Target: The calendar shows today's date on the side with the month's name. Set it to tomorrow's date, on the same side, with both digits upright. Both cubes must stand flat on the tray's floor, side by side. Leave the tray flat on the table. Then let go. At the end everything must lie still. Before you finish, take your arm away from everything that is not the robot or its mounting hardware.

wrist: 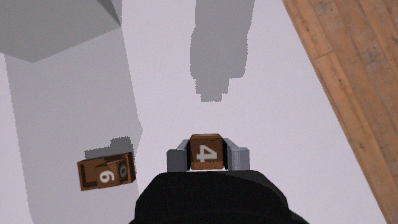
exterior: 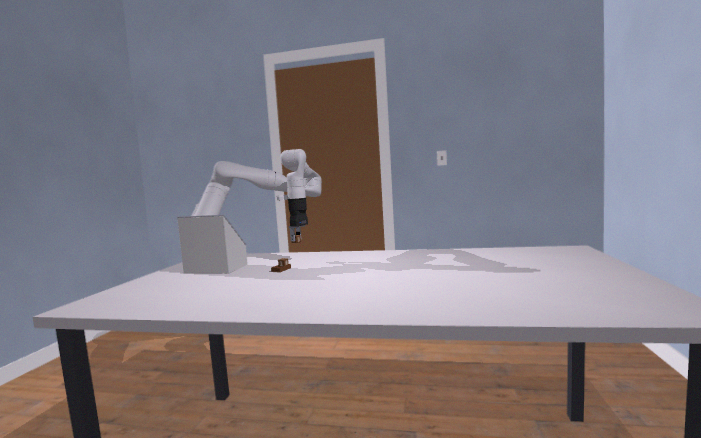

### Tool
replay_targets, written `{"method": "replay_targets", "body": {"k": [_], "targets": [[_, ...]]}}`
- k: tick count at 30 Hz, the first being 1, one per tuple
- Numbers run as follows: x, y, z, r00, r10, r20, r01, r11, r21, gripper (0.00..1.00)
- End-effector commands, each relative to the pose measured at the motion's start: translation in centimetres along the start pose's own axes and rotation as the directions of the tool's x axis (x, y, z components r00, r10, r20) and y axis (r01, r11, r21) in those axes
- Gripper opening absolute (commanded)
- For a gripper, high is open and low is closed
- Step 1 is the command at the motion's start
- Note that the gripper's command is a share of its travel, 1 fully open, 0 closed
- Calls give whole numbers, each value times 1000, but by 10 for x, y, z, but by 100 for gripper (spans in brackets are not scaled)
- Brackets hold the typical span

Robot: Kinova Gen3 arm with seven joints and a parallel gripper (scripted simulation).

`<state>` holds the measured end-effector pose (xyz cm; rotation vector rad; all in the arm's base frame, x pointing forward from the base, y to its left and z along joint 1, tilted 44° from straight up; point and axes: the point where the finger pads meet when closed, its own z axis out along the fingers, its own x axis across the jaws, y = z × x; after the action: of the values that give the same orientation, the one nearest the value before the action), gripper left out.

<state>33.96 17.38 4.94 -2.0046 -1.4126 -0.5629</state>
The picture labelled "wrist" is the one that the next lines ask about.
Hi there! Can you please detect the brown cube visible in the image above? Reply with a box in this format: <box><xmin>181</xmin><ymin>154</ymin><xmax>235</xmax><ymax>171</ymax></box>
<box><xmin>95</xmin><ymin>158</ymin><xmax>128</xmax><ymax>189</ymax></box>
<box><xmin>190</xmin><ymin>133</ymin><xmax>224</xmax><ymax>170</ymax></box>

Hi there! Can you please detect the brown wooden tray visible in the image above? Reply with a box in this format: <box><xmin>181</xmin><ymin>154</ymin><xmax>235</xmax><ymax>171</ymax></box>
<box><xmin>77</xmin><ymin>152</ymin><xmax>136</xmax><ymax>191</ymax></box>

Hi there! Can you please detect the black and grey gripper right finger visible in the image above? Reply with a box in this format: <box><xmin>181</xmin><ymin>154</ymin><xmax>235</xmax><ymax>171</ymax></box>
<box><xmin>223</xmin><ymin>138</ymin><xmax>250</xmax><ymax>171</ymax></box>

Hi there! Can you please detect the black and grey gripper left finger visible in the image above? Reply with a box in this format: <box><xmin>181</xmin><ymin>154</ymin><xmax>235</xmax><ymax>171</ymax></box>
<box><xmin>167</xmin><ymin>139</ymin><xmax>191</xmax><ymax>172</ymax></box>

